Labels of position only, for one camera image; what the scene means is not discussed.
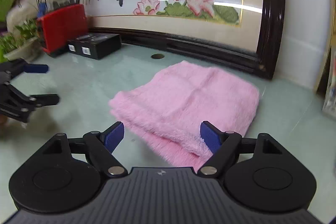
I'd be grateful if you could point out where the pink towel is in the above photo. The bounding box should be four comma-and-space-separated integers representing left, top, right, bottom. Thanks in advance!
109, 61, 260, 170

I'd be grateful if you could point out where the green plant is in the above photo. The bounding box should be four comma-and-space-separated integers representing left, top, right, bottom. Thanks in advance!
0, 0, 43, 62

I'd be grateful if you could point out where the red blender base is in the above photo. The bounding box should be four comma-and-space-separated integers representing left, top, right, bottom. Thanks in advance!
37, 4, 88, 55

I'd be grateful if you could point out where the black charger box left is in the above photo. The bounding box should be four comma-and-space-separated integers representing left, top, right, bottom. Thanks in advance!
67, 34, 88, 55

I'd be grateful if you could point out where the black charger box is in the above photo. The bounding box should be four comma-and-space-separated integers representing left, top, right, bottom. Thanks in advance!
67, 34, 88, 55
78, 33, 121, 60

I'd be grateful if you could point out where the black charger box right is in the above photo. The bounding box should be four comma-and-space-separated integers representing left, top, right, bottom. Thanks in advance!
78, 33, 121, 60

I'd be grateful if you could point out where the silver framed photo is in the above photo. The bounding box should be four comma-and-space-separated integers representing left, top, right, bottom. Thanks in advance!
322, 47, 336, 118

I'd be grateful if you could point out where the framed lotus embroidery picture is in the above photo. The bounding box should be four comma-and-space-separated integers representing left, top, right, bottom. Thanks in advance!
78, 0, 285, 79

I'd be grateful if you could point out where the gold plaque with characters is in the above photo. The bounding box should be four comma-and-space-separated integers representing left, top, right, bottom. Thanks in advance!
314, 0, 335, 96

